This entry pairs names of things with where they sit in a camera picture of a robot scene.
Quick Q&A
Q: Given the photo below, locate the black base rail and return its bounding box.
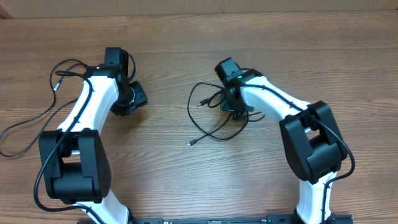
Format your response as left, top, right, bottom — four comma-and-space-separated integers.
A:
128, 213, 354, 224

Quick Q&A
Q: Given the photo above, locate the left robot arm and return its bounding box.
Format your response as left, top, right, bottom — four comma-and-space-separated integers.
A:
34, 47, 147, 223

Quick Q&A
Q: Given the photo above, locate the black cable with barrel plug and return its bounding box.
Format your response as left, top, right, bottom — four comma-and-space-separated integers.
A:
0, 58, 91, 158

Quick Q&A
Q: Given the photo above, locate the black USB cable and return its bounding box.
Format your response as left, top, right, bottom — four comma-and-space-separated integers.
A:
197, 90, 267, 123

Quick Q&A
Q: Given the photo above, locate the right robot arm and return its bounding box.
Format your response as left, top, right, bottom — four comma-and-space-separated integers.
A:
215, 58, 353, 223

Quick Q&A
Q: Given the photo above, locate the black cable with silver plug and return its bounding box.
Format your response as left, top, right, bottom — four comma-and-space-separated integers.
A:
186, 82, 251, 147

